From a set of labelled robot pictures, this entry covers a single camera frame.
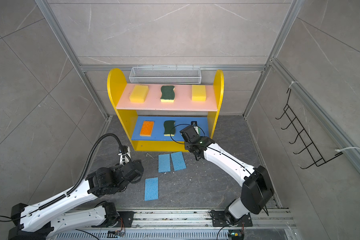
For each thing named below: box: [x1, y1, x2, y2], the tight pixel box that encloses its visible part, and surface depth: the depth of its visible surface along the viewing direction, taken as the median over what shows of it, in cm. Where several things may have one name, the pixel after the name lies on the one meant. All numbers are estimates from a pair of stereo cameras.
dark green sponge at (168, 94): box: [160, 85, 175, 103], surface depth 73 cm
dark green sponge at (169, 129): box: [163, 120, 176, 137], surface depth 93 cm
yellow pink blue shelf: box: [107, 68, 224, 152], surface depth 75 cm
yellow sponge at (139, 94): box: [129, 85, 149, 104], surface depth 73 cm
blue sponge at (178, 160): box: [170, 151, 187, 171], surface depth 95 cm
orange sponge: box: [139, 121, 154, 137], surface depth 94 cm
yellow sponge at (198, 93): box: [191, 84, 206, 102], surface depth 74 cm
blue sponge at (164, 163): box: [158, 153, 171, 173], surface depth 94 cm
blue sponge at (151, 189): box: [144, 177, 159, 201], surface depth 83 cm
